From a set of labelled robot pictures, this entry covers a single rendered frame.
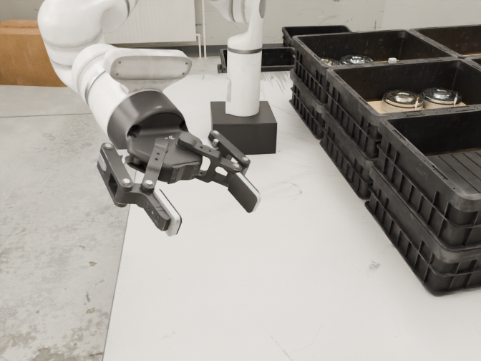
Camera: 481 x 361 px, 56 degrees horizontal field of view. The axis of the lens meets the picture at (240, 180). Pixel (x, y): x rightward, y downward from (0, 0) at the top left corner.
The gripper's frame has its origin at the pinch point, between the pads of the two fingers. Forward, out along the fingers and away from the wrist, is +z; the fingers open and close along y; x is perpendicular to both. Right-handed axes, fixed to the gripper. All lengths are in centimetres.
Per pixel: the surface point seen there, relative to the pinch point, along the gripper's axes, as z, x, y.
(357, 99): -27, -9, -64
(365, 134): -20, -14, -63
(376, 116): -19, -8, -61
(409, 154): -6, -7, -53
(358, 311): 8, -30, -40
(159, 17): -294, -112, -199
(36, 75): -294, -166, -102
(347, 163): -23, -26, -70
